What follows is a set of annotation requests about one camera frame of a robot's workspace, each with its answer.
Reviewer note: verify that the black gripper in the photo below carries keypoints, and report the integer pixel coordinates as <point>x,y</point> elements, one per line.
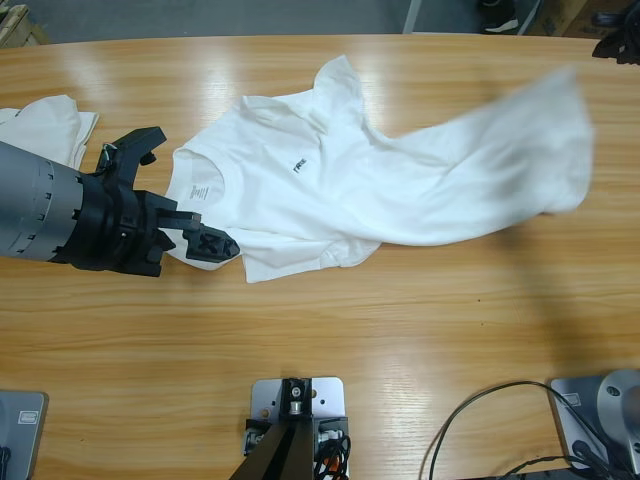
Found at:
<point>120,225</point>
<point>620,42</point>

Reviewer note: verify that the white Unitree T-shirt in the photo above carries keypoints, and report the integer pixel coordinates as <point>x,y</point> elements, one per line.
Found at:
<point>45,130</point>
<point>380,190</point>

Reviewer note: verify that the brown cardboard box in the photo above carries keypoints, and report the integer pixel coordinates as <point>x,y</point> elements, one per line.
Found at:
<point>570,15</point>

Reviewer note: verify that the black white shoe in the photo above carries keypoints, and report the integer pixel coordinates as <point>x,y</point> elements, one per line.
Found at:
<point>495,18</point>

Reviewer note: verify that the wooden pallet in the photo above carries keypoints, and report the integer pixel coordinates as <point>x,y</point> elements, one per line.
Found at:
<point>20,25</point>

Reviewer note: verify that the white metal post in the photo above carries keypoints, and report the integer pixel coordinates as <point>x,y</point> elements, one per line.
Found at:
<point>412,15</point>

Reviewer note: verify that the white block with dark post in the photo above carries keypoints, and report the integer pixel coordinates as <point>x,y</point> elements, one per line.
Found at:
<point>296,430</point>

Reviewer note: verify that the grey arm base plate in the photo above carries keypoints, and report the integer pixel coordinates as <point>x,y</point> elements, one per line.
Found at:
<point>20,435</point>
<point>590,420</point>

